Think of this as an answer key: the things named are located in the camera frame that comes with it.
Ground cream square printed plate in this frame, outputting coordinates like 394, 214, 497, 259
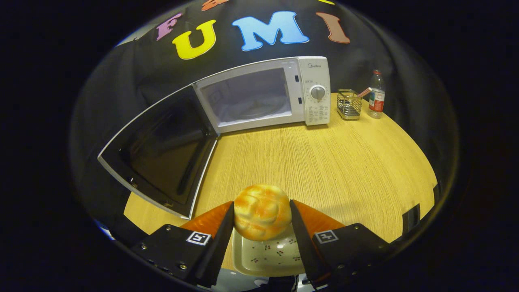
232, 225, 305, 277

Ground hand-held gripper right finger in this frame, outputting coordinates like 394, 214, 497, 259
289, 199, 396, 289

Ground black backdrop cloth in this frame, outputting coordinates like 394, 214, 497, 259
69, 0, 461, 252

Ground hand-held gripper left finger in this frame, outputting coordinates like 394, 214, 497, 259
131, 200, 236, 288

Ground white microwave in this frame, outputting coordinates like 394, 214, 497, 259
97, 56, 331, 220

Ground round golden bread bun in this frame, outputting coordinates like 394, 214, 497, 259
234, 184, 292, 242

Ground metal wire basket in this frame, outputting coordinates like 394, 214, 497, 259
337, 89, 362, 120

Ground clear bottle with red label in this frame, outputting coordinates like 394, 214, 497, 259
367, 70, 386, 119

